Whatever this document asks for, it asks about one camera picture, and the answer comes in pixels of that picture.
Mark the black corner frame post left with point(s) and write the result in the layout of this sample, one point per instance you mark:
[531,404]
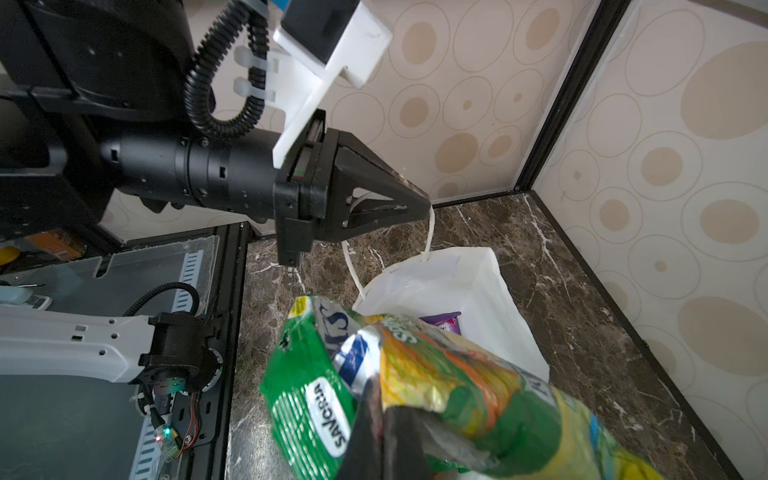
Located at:
[592,48]

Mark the white paper bag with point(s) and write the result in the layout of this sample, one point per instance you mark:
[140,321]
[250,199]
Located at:
[466,280]

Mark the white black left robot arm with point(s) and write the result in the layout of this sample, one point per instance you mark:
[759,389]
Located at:
[104,96]

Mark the yellow green Fox's candy bag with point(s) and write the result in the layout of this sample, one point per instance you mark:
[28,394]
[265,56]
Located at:
[473,410]

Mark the purple Fox's candy bag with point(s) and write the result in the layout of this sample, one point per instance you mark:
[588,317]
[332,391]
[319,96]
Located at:
[445,321]

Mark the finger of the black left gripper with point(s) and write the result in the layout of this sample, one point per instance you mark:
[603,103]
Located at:
[366,194]

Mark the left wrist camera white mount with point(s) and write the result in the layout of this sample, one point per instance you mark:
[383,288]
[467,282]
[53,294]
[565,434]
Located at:
[318,41]

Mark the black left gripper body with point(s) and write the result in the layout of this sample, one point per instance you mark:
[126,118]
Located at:
[302,192]

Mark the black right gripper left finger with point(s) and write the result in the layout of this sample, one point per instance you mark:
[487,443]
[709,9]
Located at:
[363,458]

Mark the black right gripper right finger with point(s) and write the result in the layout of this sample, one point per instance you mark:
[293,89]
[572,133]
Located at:
[403,454]

